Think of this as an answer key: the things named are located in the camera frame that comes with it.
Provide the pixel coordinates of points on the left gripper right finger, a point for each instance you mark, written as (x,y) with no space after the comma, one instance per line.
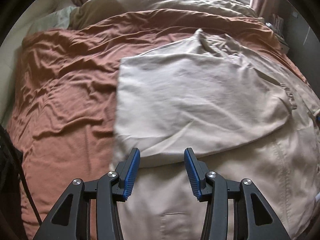
(254,217)

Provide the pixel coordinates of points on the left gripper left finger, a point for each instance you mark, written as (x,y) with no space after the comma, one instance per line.
(69,218)

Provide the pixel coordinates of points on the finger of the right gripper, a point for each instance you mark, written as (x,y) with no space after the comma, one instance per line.
(318,120)

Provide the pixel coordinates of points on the beige jacket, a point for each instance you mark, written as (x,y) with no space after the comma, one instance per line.
(242,114)

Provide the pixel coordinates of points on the white nightstand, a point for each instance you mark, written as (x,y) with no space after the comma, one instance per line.
(284,46)

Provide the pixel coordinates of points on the brown bed sheet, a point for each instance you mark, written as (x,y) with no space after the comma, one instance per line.
(66,89)

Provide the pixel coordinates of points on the cream padded headboard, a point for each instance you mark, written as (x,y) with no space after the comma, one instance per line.
(11,46)

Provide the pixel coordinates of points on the light green pillow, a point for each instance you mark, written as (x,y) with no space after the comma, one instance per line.
(56,20)

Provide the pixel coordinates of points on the beige duvet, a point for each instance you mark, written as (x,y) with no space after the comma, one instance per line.
(94,11)

